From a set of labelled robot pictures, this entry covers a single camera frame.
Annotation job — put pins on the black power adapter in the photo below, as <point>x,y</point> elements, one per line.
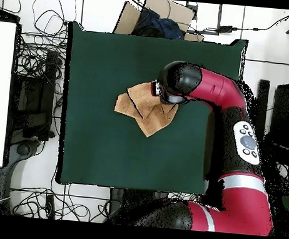
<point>225,29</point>

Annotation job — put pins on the dark blue clothing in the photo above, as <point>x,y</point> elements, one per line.
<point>162,25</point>

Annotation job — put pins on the dark green table cloth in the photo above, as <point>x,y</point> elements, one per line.
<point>102,58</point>

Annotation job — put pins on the black office chair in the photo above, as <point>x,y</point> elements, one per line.
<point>283,111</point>
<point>36,97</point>

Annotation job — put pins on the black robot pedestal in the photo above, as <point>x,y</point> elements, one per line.
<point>132,195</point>

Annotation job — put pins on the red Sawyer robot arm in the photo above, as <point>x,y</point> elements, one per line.
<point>219,91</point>

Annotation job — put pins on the tan terry towel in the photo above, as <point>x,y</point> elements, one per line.
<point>145,107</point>

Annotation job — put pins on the brown cardboard box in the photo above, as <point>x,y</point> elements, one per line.
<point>128,20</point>

